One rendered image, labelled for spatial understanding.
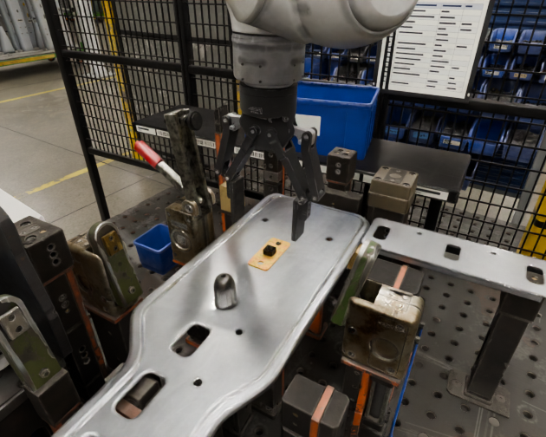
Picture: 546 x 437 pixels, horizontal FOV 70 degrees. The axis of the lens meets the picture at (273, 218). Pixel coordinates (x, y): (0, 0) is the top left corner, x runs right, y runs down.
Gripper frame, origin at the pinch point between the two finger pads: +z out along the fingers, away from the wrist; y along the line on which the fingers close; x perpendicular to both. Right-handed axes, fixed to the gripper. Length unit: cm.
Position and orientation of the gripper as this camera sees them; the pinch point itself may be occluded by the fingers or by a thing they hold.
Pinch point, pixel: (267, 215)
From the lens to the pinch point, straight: 60.6
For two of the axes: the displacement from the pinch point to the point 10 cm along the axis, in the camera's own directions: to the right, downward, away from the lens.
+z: -0.2, 8.5, 5.3
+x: 4.8, -4.6, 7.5
